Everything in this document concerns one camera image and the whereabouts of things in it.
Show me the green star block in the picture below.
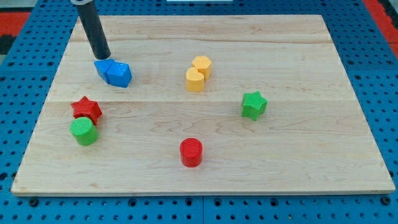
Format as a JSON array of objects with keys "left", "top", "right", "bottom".
[{"left": 241, "top": 91, "right": 268, "bottom": 121}]

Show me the yellow heart block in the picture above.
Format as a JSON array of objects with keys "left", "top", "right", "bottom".
[{"left": 185, "top": 67, "right": 205, "bottom": 92}]

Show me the wooden board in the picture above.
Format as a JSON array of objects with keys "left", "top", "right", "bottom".
[{"left": 11, "top": 15, "right": 395, "bottom": 197}]

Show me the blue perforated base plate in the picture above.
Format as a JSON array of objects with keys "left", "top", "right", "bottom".
[{"left": 1, "top": 0, "right": 397, "bottom": 223}]

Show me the green cylinder block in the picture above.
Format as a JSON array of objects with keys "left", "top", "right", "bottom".
[{"left": 70, "top": 117, "right": 98, "bottom": 146}]

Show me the red star block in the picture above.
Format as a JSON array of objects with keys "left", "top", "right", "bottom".
[{"left": 70, "top": 96, "right": 102, "bottom": 126}]

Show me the yellow hexagon block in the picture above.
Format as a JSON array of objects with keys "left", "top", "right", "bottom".
[{"left": 192, "top": 56, "right": 212, "bottom": 80}]

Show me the blue triangle block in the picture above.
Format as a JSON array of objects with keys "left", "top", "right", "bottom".
[{"left": 93, "top": 59, "right": 114, "bottom": 84}]

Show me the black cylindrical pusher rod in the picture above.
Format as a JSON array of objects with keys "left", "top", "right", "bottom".
[{"left": 70, "top": 0, "right": 111, "bottom": 60}]

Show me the red cylinder block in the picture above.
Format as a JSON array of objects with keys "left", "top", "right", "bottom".
[{"left": 180, "top": 138, "right": 203, "bottom": 167}]

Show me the blue pentagon block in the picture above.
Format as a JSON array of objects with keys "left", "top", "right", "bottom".
[{"left": 106, "top": 62, "right": 132, "bottom": 88}]

